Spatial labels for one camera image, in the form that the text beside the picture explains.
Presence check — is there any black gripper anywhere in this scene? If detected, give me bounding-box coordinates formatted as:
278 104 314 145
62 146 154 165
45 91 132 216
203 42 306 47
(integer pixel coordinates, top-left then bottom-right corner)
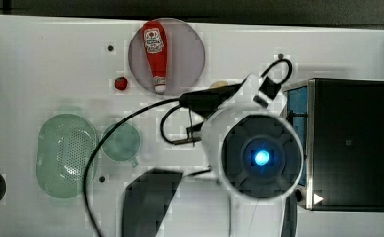
179 84 242 119

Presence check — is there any yellow plush banana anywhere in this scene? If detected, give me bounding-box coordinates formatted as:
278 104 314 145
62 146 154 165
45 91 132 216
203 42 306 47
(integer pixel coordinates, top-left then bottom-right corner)
209 80 228 89

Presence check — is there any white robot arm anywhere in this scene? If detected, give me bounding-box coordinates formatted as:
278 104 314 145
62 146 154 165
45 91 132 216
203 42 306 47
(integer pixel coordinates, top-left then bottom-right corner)
121 74 303 237

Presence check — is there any green mug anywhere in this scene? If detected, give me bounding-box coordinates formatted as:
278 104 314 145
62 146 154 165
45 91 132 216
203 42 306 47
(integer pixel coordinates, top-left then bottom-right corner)
101 123 142 168

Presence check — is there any grey round plate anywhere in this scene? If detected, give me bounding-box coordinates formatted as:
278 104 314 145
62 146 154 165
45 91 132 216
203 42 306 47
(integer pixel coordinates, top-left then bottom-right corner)
128 18 205 95

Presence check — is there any red ketchup bottle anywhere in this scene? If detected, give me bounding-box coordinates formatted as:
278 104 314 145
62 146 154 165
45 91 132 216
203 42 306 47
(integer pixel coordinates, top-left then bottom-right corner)
142 21 168 93

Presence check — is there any red plush strawberry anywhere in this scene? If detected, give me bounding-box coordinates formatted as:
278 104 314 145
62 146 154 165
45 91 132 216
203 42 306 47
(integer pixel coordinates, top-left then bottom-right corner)
114 77 128 91

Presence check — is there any black toy stove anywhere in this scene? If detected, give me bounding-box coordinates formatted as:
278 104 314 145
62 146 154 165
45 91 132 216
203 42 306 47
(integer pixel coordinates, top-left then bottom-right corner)
285 78 384 212

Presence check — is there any green perforated colander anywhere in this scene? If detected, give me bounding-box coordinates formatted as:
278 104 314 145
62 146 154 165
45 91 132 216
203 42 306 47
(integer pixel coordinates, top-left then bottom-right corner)
36 108 98 198

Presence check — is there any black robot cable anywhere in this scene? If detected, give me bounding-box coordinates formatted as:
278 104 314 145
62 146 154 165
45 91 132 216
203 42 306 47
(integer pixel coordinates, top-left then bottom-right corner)
83 97 184 237

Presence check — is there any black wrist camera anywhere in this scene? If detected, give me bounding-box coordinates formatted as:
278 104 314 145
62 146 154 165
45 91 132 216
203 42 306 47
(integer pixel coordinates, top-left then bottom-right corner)
253 76 281 108

